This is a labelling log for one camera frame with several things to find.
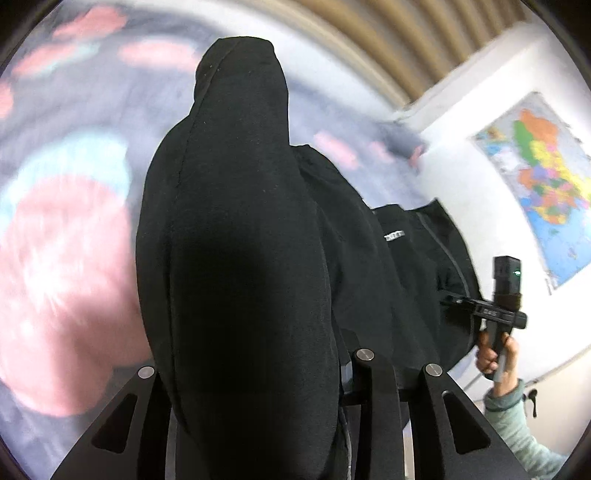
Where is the person's right hand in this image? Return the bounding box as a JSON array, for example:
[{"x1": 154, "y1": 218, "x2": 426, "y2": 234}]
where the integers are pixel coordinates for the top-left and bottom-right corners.
[{"x1": 475, "y1": 330, "x2": 520, "y2": 398}]

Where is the grey pillow with pink flowers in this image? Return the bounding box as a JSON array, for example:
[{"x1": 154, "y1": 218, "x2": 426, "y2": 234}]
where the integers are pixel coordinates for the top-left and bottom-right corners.
[{"x1": 381, "y1": 122, "x2": 432, "y2": 169}]

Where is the brown striped window blind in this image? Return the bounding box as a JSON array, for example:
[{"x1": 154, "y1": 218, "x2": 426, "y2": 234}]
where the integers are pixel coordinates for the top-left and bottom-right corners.
[{"x1": 295, "y1": 0, "x2": 532, "y2": 109}]

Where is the person's right forearm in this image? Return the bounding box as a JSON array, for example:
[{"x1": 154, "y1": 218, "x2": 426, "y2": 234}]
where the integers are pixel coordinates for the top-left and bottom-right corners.
[{"x1": 482, "y1": 378, "x2": 570, "y2": 480}]

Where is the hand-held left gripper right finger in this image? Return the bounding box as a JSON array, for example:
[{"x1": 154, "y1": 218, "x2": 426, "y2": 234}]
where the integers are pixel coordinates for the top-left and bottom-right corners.
[{"x1": 339, "y1": 348, "x2": 532, "y2": 480}]

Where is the colourful wall map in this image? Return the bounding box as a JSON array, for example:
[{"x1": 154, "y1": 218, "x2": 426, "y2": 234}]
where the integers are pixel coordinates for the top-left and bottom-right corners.
[{"x1": 471, "y1": 91, "x2": 591, "y2": 291}]

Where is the grey blanket with pink flowers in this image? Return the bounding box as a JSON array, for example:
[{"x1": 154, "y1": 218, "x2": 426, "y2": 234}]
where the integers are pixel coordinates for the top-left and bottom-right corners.
[{"x1": 0, "y1": 0, "x2": 430, "y2": 462}]

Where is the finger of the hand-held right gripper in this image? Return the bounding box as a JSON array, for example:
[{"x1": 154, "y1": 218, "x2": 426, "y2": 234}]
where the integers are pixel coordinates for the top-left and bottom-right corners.
[{"x1": 438, "y1": 294, "x2": 476, "y2": 325}]

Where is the black hoodie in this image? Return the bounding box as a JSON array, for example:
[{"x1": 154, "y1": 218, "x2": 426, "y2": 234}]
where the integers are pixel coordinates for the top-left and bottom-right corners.
[{"x1": 135, "y1": 37, "x2": 483, "y2": 480}]

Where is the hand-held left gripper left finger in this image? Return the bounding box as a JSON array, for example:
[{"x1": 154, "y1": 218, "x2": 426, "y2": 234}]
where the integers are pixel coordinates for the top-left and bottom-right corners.
[{"x1": 51, "y1": 366, "x2": 180, "y2": 480}]

